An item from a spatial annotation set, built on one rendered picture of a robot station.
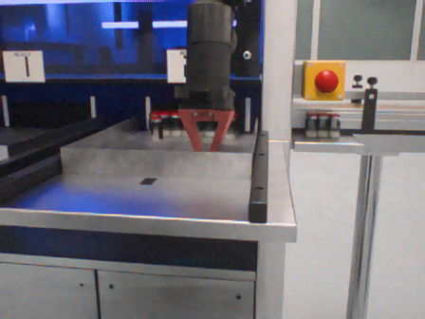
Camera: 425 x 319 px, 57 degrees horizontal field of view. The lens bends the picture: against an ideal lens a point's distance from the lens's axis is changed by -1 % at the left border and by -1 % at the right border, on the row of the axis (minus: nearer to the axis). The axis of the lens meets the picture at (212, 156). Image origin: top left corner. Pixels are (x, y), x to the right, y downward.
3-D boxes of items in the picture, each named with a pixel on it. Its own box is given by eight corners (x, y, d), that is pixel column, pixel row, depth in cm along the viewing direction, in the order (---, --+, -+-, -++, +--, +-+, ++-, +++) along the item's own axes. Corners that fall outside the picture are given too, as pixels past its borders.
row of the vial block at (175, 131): (151, 134, 82) (150, 112, 81) (237, 136, 80) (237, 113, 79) (147, 136, 80) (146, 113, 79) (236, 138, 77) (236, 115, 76)
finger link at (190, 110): (234, 163, 57) (236, 97, 56) (230, 169, 50) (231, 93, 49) (188, 161, 58) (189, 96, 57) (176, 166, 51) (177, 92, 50)
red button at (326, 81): (312, 91, 73) (314, 69, 72) (335, 91, 72) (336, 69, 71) (315, 93, 69) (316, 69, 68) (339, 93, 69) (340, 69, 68)
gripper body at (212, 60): (235, 105, 56) (236, 53, 56) (227, 103, 46) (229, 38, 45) (190, 105, 57) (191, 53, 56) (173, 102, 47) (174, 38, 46)
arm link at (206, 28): (182, -7, 48) (229, -8, 47) (194, 9, 55) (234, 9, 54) (181, 50, 49) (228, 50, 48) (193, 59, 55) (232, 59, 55)
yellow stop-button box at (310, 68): (301, 97, 80) (303, 60, 78) (337, 98, 79) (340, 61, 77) (304, 101, 72) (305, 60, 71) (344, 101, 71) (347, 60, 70)
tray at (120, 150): (139, 130, 87) (138, 115, 86) (258, 133, 84) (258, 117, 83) (62, 172, 55) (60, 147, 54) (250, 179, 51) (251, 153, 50)
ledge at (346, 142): (289, 138, 89) (290, 129, 89) (349, 140, 87) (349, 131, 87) (293, 151, 76) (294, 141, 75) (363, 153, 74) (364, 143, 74)
